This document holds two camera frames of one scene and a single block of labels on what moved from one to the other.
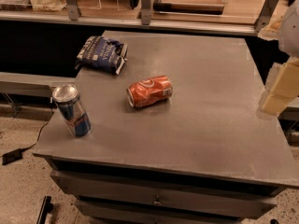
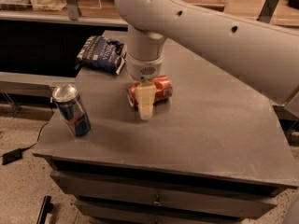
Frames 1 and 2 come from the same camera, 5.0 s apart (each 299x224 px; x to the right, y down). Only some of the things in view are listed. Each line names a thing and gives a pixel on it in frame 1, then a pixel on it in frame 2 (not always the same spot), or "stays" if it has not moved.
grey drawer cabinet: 175,137 stays
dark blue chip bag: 103,54 stays
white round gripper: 291,32 -> 144,69
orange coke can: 149,91 stays
